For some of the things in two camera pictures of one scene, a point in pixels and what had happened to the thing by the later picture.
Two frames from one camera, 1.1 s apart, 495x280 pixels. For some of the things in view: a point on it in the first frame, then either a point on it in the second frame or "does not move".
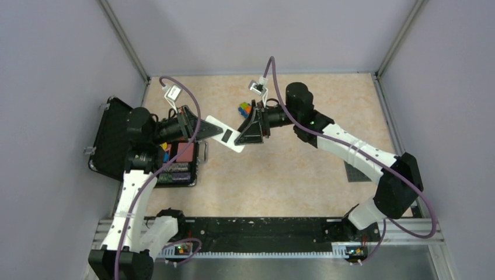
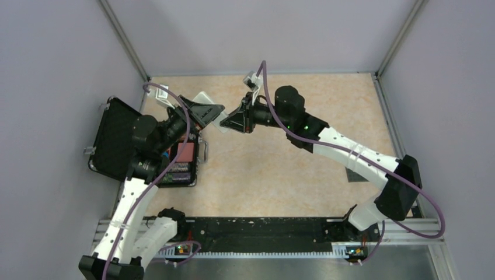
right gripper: (251, 132) -> (243, 119)
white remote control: (227, 137) -> (202, 97)
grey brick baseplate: (355, 175) does not move
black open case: (174, 164) does not move
